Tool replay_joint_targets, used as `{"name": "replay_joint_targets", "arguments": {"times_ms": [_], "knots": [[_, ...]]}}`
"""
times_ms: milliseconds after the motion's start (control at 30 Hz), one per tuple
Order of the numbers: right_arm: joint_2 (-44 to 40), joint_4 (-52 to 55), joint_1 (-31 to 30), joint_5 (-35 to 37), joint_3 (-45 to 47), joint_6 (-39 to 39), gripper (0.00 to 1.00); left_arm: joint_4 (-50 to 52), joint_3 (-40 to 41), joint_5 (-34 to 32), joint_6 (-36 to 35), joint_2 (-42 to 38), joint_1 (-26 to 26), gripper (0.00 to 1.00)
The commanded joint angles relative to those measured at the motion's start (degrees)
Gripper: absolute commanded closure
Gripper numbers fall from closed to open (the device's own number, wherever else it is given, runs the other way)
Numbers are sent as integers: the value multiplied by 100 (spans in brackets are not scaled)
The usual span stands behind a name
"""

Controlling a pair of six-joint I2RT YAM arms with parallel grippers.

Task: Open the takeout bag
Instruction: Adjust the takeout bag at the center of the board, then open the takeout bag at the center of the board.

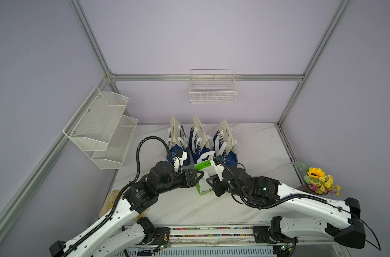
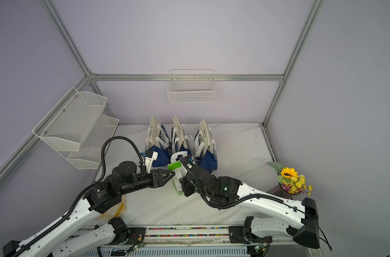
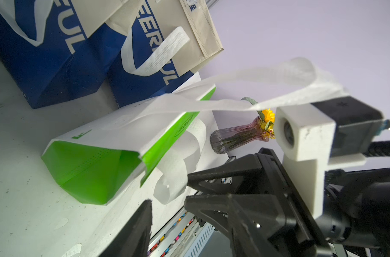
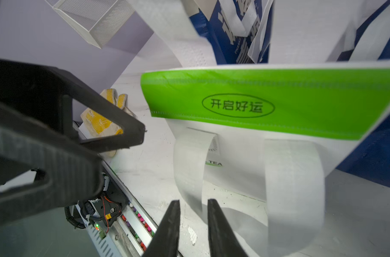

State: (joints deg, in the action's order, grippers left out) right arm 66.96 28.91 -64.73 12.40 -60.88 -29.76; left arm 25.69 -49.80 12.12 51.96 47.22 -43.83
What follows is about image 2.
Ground white wire wall basket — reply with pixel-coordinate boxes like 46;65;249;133
167;69;216;104

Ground blue beige bag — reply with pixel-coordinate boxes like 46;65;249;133
194;120;218;173
171;116;193;155
145;116;171;167

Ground blue beige bag right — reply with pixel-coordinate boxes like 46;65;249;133
194;120;218;173

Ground blue beige bag left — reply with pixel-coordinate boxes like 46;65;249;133
145;116;171;167

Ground sunflower bouquet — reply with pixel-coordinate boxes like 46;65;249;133
266;162;313;199

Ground yellow dotted work gloves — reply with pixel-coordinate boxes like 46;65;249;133
99;196;127;220

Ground white mesh two-tier shelf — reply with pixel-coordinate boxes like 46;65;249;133
32;87;119;170

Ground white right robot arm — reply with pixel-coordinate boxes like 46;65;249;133
179;166;320;249

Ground green white takeout bag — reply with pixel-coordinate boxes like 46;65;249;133
168;151;188;196

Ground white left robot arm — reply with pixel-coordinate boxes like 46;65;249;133
3;137;175;257

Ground aluminium frame profiles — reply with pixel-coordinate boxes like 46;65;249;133
0;1;324;191

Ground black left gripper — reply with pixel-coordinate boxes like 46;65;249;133
121;167;175;196

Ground blue beige bag middle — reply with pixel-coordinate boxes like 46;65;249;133
171;116;193;155

